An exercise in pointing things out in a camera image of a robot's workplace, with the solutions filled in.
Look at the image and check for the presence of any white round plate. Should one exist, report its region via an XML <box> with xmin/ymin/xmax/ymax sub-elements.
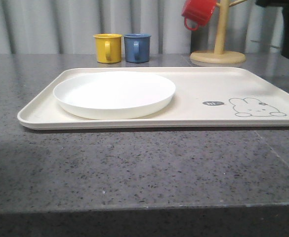
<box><xmin>53</xmin><ymin>71</ymin><xmax>176</xmax><ymax>120</ymax></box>

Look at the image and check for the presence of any silver metal fork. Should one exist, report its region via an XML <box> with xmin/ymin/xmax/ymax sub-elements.
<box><xmin>250</xmin><ymin>39</ymin><xmax>282</xmax><ymax>49</ymax></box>

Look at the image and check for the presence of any wooden mug tree stand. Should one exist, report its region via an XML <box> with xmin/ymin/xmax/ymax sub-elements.
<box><xmin>190</xmin><ymin>0</ymin><xmax>246</xmax><ymax>64</ymax></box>

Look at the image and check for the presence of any red enamel mug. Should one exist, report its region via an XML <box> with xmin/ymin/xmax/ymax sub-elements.
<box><xmin>181</xmin><ymin>0</ymin><xmax>217</xmax><ymax>31</ymax></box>

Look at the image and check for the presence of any cream rabbit print tray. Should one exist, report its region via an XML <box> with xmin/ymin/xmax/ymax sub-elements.
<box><xmin>17</xmin><ymin>67</ymin><xmax>289</xmax><ymax>130</ymax></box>

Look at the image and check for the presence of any blue enamel mug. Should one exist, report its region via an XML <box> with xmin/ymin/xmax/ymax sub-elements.
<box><xmin>124</xmin><ymin>34</ymin><xmax>151</xmax><ymax>63</ymax></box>

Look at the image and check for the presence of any yellow enamel mug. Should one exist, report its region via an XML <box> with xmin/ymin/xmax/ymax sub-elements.
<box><xmin>93</xmin><ymin>34</ymin><xmax>122</xmax><ymax>64</ymax></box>

